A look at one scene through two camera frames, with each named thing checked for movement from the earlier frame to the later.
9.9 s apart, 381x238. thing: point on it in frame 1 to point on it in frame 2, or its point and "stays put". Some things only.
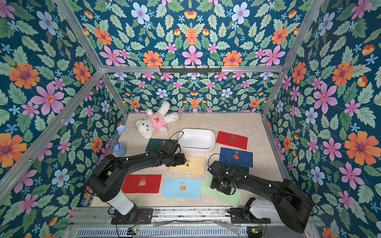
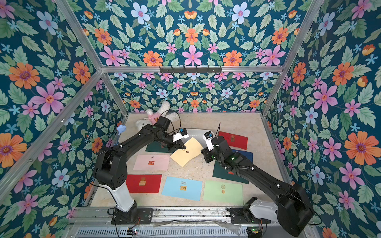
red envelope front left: (141, 183) stays put
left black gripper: (181, 160) to (175, 144)
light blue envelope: (182, 188) stays put
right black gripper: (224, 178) to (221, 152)
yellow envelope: (193, 165) to (193, 149)
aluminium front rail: (90, 216) stays put
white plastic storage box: (197, 140) stays put
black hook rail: (190, 70) stays put
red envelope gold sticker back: (232, 140) stays put
